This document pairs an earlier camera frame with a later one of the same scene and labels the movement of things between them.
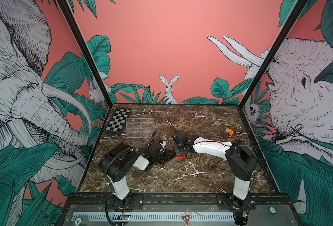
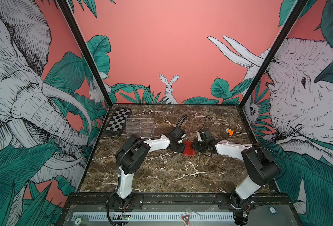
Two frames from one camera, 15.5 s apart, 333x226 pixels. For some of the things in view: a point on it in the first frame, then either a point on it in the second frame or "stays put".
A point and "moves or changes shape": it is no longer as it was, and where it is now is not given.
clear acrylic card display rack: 139,127 stays put
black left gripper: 165,152 -> 181,149
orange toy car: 229,132 stays put
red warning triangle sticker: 186,218 stays put
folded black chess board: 117,124 stays put
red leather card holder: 181,157 moves or changes shape
